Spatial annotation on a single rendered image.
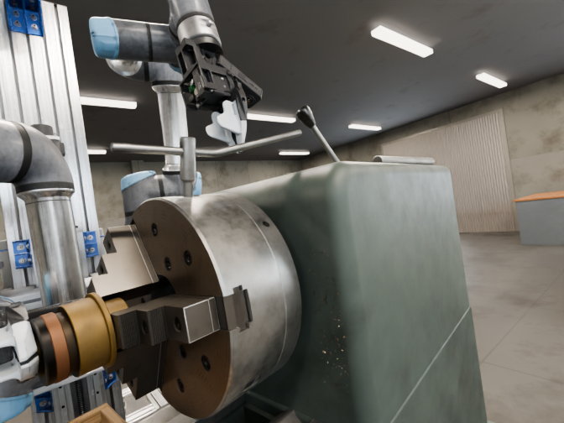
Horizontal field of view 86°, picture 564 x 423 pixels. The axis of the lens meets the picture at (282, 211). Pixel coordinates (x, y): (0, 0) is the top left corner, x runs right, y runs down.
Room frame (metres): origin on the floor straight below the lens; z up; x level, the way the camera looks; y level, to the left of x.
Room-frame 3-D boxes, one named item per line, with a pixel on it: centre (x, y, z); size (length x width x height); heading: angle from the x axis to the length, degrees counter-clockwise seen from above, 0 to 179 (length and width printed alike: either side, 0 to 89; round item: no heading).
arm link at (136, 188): (1.07, 0.47, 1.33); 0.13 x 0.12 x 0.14; 114
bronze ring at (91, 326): (0.37, 0.26, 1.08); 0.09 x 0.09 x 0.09; 49
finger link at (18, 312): (0.36, 0.33, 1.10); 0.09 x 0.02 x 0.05; 46
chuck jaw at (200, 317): (0.36, 0.14, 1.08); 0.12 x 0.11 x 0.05; 47
